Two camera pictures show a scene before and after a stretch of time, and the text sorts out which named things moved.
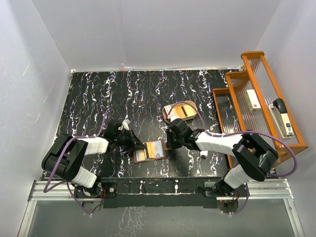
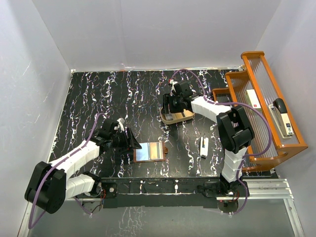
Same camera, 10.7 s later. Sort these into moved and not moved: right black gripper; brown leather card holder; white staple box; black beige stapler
Moved: right black gripper
Not moved: brown leather card holder; black beige stapler; white staple box
